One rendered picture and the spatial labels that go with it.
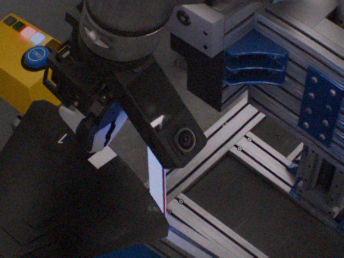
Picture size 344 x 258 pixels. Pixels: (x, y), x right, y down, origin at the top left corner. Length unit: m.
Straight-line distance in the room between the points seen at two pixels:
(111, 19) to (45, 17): 1.24
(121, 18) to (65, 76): 0.14
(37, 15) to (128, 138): 0.71
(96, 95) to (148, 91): 0.05
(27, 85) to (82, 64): 0.38
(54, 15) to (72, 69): 1.15
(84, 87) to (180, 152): 0.11
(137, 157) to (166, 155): 1.62
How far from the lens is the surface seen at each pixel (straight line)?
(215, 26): 1.24
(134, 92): 0.65
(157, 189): 1.02
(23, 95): 1.08
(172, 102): 0.67
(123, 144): 2.31
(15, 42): 1.12
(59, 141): 0.83
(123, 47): 0.59
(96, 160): 0.82
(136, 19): 0.55
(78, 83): 0.67
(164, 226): 0.80
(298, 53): 1.32
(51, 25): 1.84
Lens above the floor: 1.83
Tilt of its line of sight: 51 degrees down
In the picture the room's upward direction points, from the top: straight up
